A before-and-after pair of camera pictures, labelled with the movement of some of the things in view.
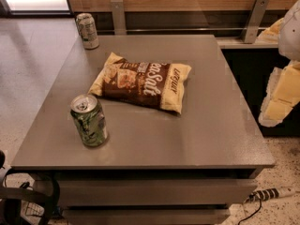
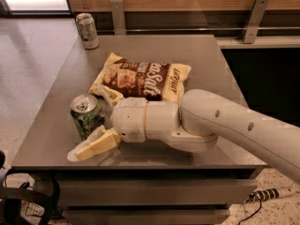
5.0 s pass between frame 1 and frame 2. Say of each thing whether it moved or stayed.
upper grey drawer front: stayed
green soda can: stayed
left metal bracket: stayed
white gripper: moved
